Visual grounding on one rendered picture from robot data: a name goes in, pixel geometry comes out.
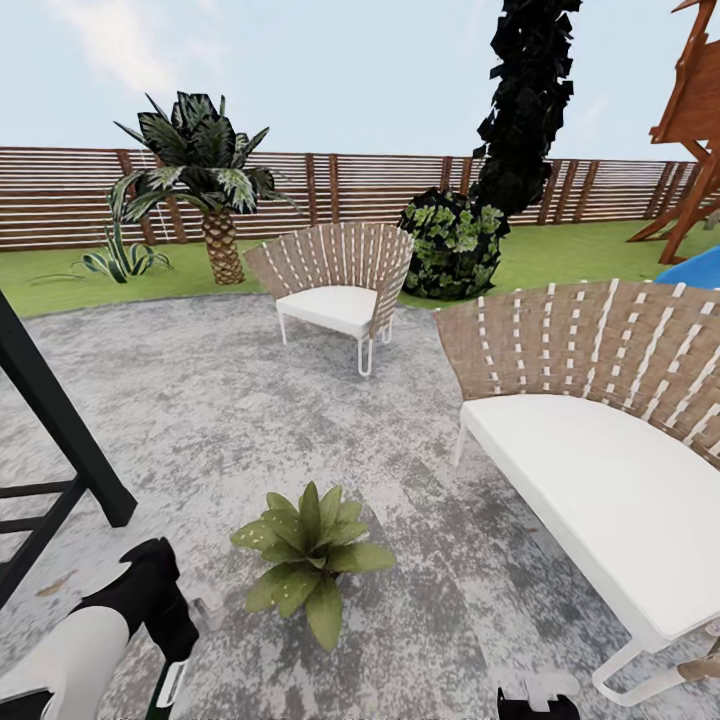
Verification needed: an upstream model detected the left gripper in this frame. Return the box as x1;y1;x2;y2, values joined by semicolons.
144;592;199;664

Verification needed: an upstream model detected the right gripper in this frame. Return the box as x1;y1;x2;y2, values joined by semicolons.
497;687;581;720

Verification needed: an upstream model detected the insectifuge atomizer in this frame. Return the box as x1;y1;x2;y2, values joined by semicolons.
145;657;189;720

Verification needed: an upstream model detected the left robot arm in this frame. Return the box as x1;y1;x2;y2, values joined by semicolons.
0;537;225;720

